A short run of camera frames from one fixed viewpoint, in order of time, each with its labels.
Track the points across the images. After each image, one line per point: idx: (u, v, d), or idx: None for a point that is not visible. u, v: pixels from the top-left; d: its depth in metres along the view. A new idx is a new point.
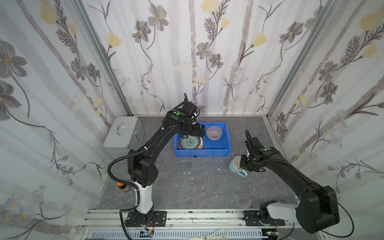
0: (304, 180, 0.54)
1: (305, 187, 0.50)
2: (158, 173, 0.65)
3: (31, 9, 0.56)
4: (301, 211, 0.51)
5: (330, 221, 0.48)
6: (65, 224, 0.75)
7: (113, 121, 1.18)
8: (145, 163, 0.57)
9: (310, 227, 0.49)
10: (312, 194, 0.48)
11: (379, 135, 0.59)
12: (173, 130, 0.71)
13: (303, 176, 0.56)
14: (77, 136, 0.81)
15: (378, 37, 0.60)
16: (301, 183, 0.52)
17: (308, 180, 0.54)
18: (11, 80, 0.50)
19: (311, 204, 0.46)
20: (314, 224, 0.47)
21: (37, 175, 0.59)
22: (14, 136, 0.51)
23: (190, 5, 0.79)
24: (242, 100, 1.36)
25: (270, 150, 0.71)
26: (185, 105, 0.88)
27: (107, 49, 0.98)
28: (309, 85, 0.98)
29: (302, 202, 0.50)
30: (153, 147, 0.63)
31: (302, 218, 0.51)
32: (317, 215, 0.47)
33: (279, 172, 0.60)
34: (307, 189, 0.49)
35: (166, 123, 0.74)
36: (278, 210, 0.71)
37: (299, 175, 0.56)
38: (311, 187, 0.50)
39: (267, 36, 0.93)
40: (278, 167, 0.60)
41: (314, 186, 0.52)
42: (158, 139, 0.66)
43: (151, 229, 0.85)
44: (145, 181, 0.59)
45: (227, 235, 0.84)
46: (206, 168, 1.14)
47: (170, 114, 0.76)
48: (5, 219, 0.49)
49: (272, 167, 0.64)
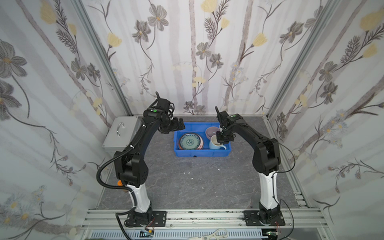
0: (258, 135, 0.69)
1: (257, 140, 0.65)
2: (149, 171, 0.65)
3: (31, 9, 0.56)
4: (255, 160, 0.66)
5: (274, 163, 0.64)
6: (65, 224, 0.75)
7: (113, 121, 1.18)
8: (134, 160, 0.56)
9: (260, 170, 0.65)
10: (262, 144, 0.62)
11: (379, 135, 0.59)
12: (154, 126, 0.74)
13: (258, 133, 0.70)
14: (77, 136, 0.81)
15: (378, 37, 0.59)
16: (255, 138, 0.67)
17: (261, 135, 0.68)
18: (11, 80, 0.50)
19: (261, 151, 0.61)
20: (263, 168, 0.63)
21: (37, 175, 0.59)
22: (14, 136, 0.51)
23: (190, 5, 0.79)
24: (243, 100, 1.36)
25: (235, 116, 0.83)
26: (159, 102, 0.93)
27: (107, 49, 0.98)
28: (309, 85, 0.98)
29: (255, 153, 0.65)
30: (139, 144, 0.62)
31: (256, 164, 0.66)
32: (264, 160, 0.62)
33: (243, 133, 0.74)
34: (259, 142, 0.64)
35: (146, 120, 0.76)
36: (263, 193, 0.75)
37: (254, 132, 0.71)
38: (261, 140, 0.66)
39: (267, 36, 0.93)
40: (241, 129, 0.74)
41: (264, 139, 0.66)
42: (142, 136, 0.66)
43: (151, 229, 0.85)
44: (138, 180, 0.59)
45: (227, 235, 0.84)
46: (206, 168, 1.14)
47: (147, 113, 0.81)
48: (5, 219, 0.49)
49: (238, 130, 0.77)
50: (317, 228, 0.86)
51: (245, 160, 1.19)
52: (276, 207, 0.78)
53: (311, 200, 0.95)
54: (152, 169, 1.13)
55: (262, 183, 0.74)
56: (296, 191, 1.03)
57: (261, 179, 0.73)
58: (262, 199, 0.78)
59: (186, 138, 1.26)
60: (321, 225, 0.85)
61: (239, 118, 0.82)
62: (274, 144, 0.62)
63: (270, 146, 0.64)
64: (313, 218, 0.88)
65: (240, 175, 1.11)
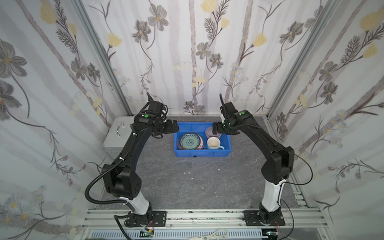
0: (271, 142, 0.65)
1: (271, 149, 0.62)
2: (141, 182, 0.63)
3: (31, 9, 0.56)
4: (266, 168, 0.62)
5: (286, 172, 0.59)
6: (65, 224, 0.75)
7: (113, 121, 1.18)
8: (124, 173, 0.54)
9: (271, 179, 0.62)
10: (276, 154, 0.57)
11: (379, 135, 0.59)
12: (145, 134, 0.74)
13: (271, 139, 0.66)
14: (77, 136, 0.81)
15: (378, 37, 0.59)
16: (269, 145, 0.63)
17: (275, 143, 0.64)
18: (11, 79, 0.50)
19: (275, 162, 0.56)
20: (275, 177, 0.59)
21: (37, 175, 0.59)
22: (14, 136, 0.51)
23: (190, 5, 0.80)
24: (243, 100, 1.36)
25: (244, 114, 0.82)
26: (151, 106, 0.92)
27: (107, 49, 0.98)
28: (309, 85, 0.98)
29: (267, 162, 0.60)
30: (129, 156, 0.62)
31: (266, 172, 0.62)
32: (277, 170, 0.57)
33: (253, 136, 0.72)
34: (273, 151, 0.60)
35: (137, 127, 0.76)
36: (267, 197, 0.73)
37: (267, 138, 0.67)
38: (276, 149, 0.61)
39: (267, 36, 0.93)
40: (251, 130, 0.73)
41: (279, 147, 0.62)
42: (132, 146, 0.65)
43: (151, 229, 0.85)
44: (130, 193, 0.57)
45: (227, 235, 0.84)
46: (206, 168, 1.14)
47: (138, 118, 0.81)
48: (5, 219, 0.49)
49: (245, 129, 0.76)
50: (317, 228, 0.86)
51: (245, 160, 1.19)
52: (277, 208, 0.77)
53: (311, 200, 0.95)
54: (152, 169, 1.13)
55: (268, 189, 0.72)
56: (296, 191, 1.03)
57: (268, 185, 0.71)
58: (264, 200, 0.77)
59: (186, 138, 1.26)
60: (321, 225, 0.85)
61: (249, 118, 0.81)
62: (291, 154, 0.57)
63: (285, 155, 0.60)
64: (313, 218, 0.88)
65: (241, 175, 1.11)
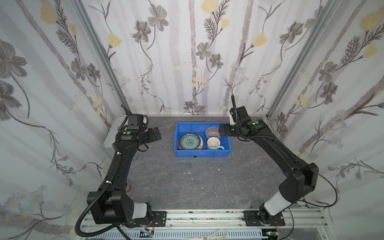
0: (292, 158, 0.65)
1: (293, 166, 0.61)
2: (133, 204, 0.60)
3: (31, 9, 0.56)
4: (285, 185, 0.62)
5: (307, 190, 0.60)
6: (65, 224, 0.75)
7: (113, 121, 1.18)
8: (114, 197, 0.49)
9: (290, 198, 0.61)
10: (299, 173, 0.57)
11: (380, 135, 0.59)
12: (131, 151, 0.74)
13: (290, 154, 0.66)
14: (77, 136, 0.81)
15: (378, 37, 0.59)
16: (290, 161, 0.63)
17: (296, 159, 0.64)
18: (11, 80, 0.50)
19: (299, 182, 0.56)
20: (295, 196, 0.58)
21: (37, 175, 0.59)
22: (14, 136, 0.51)
23: (190, 5, 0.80)
24: (243, 100, 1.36)
25: (258, 124, 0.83)
26: (130, 120, 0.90)
27: (107, 49, 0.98)
28: (309, 85, 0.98)
29: (288, 180, 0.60)
30: (117, 177, 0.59)
31: (286, 190, 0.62)
32: (300, 190, 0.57)
33: (270, 149, 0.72)
34: (295, 169, 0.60)
35: (120, 146, 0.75)
36: (272, 203, 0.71)
37: (286, 154, 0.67)
38: (298, 166, 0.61)
39: (267, 36, 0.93)
40: (268, 143, 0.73)
41: (301, 164, 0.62)
42: (118, 167, 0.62)
43: (151, 229, 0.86)
44: (123, 219, 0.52)
45: (227, 235, 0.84)
46: (206, 168, 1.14)
47: (120, 136, 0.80)
48: (5, 219, 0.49)
49: (261, 142, 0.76)
50: (317, 228, 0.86)
51: (245, 160, 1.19)
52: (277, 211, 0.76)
53: (311, 200, 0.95)
54: (152, 169, 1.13)
55: (277, 197, 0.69)
56: None
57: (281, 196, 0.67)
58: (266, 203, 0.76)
59: (186, 138, 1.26)
60: (321, 225, 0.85)
61: (264, 129, 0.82)
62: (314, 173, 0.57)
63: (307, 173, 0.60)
64: (313, 218, 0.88)
65: (241, 175, 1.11)
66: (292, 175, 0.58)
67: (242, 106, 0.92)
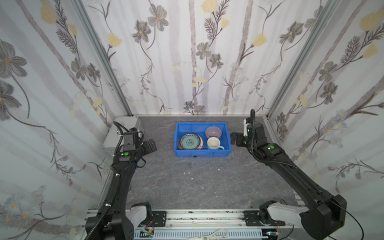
0: (314, 188, 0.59)
1: (316, 198, 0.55)
2: (133, 228, 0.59)
3: (31, 9, 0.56)
4: (308, 219, 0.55)
5: (336, 226, 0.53)
6: (65, 224, 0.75)
7: (113, 121, 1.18)
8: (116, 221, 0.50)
9: (315, 234, 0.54)
10: (324, 206, 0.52)
11: (380, 135, 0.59)
12: (129, 173, 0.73)
13: (312, 183, 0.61)
14: (77, 136, 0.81)
15: (378, 37, 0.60)
16: (312, 192, 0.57)
17: (319, 189, 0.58)
18: (11, 79, 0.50)
19: (324, 216, 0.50)
20: (321, 231, 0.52)
21: (37, 175, 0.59)
22: (14, 136, 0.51)
23: (190, 5, 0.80)
24: (243, 100, 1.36)
25: (274, 149, 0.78)
26: (126, 139, 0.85)
27: (107, 49, 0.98)
28: (309, 85, 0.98)
29: (311, 212, 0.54)
30: (116, 200, 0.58)
31: (308, 224, 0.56)
32: (326, 225, 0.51)
33: (288, 176, 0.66)
34: (319, 202, 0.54)
35: (118, 169, 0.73)
36: (281, 213, 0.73)
37: (307, 182, 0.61)
38: (322, 198, 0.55)
39: (267, 36, 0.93)
40: (285, 170, 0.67)
41: (325, 196, 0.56)
42: (117, 189, 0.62)
43: (151, 229, 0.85)
44: None
45: (227, 235, 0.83)
46: (206, 168, 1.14)
47: (118, 158, 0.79)
48: (5, 219, 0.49)
49: (278, 169, 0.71)
50: None
51: (245, 160, 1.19)
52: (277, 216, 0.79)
53: None
54: (152, 169, 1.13)
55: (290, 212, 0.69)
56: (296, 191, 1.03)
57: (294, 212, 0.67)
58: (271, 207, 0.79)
59: (186, 138, 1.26)
60: None
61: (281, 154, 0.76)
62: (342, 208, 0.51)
63: (334, 207, 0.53)
64: None
65: (241, 175, 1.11)
66: (315, 208, 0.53)
67: (259, 126, 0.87)
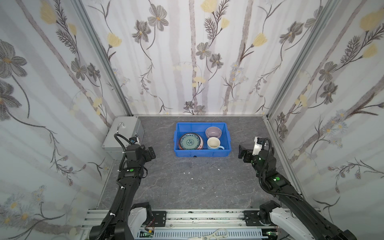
0: (322, 222, 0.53)
1: (324, 233, 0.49)
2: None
3: (31, 9, 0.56)
4: None
5: None
6: (65, 224, 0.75)
7: (113, 121, 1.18)
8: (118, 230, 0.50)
9: None
10: None
11: (380, 135, 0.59)
12: (134, 186, 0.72)
13: (320, 217, 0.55)
14: (77, 136, 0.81)
15: (378, 37, 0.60)
16: (319, 226, 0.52)
17: (327, 224, 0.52)
18: (11, 79, 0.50)
19: None
20: None
21: (37, 175, 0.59)
22: (14, 136, 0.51)
23: (190, 5, 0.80)
24: (243, 100, 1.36)
25: (280, 180, 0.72)
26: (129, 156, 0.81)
27: (107, 49, 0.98)
28: (309, 85, 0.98)
29: None
30: (120, 210, 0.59)
31: None
32: None
33: (295, 211, 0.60)
34: (327, 237, 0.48)
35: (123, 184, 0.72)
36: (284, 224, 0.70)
37: (314, 215, 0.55)
38: (331, 233, 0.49)
39: (267, 36, 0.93)
40: (291, 202, 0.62)
41: (334, 230, 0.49)
42: (122, 199, 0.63)
43: (151, 229, 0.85)
44: None
45: (227, 235, 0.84)
46: (206, 168, 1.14)
47: (124, 174, 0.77)
48: (5, 219, 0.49)
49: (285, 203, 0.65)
50: None
51: None
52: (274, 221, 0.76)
53: (311, 200, 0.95)
54: (152, 169, 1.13)
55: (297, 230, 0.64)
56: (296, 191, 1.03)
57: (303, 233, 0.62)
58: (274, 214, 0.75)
59: (186, 138, 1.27)
60: None
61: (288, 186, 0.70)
62: None
63: None
64: None
65: (240, 175, 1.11)
66: None
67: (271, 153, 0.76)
